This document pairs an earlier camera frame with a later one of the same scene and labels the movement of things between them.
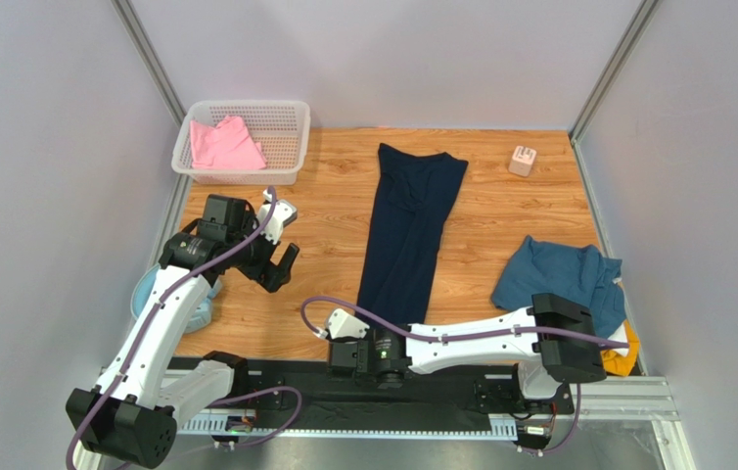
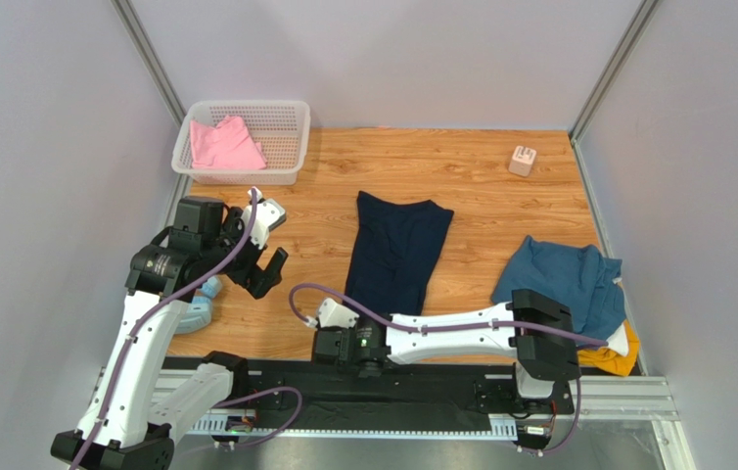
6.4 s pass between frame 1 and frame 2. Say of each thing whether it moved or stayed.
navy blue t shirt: moved
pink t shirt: stayed
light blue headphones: stayed
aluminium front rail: stayed
